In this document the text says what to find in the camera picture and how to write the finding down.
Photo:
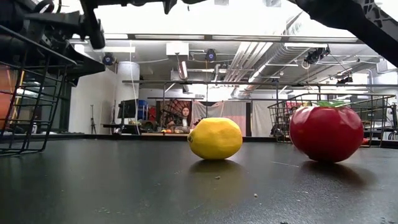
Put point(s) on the person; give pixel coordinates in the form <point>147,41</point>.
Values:
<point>185,116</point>

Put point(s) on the black table mat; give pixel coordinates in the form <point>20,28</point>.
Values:
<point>124,186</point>

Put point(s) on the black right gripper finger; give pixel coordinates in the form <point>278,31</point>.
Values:
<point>53,23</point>
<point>53,16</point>

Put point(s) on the ceiling camera with blue lens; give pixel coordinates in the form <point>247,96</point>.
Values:
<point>211,55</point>
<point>109,59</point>

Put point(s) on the black background monitor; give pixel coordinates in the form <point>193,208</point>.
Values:
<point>127,109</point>

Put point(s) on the red patterned wall hanging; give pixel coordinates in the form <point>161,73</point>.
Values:
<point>169,112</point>

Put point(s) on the yellow lemon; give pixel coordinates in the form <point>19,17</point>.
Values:
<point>215,138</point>

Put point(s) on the silver ventilation duct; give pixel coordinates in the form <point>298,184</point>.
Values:
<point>273,56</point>

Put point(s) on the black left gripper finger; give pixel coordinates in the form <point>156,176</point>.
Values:
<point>85,67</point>

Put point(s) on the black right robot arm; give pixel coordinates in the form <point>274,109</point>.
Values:
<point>342,18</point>

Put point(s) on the white curtain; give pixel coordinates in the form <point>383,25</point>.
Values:
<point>233,112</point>

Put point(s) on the black ceiling mounted device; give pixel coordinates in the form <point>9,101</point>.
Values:
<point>315,56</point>

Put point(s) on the blue barrel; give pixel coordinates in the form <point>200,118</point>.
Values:
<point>143,109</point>

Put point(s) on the black tripod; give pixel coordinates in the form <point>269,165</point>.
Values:
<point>93,121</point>

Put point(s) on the orange carrot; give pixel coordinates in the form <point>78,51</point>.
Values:
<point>365,141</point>

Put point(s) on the red tomato with green leaf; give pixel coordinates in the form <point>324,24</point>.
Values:
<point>326,133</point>

